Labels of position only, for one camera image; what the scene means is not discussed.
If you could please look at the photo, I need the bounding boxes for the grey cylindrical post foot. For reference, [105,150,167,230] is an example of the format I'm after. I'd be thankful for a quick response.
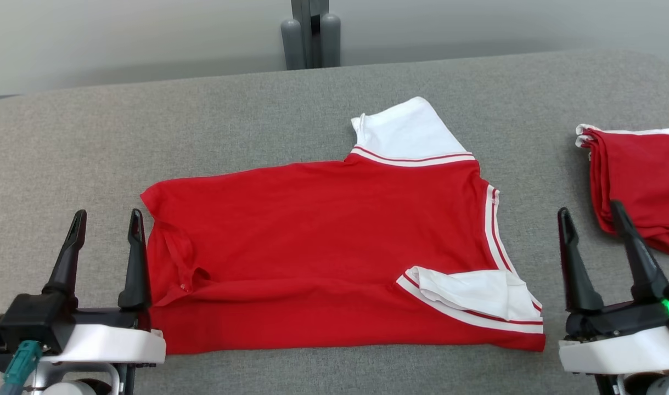
[281,19,302,71]
[320,13,341,67]

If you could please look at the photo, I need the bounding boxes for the red shorts with white stripe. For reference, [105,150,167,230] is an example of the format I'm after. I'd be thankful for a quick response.
[575,124,669,258]

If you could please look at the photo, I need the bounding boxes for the red shirt with white sleeves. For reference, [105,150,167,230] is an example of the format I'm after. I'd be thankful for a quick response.
[140,97,547,356]

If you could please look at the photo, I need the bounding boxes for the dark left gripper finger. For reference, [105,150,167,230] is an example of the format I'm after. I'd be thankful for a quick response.
[42,210,87,297]
[118,208,150,311]

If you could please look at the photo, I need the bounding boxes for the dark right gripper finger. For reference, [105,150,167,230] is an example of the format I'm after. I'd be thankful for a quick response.
[610,200,669,301]
[557,207,605,314]

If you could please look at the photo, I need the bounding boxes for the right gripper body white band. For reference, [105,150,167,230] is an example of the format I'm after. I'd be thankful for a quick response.
[558,280,669,376]

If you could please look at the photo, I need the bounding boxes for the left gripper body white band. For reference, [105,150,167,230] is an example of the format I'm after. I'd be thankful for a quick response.
[43,307,166,365]

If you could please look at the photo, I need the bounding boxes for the teal left camera connector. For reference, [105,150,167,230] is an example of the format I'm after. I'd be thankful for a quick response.
[0,340,42,395]

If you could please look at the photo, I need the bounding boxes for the grey metal partition post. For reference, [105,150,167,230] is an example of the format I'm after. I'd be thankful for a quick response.
[290,0,330,69]

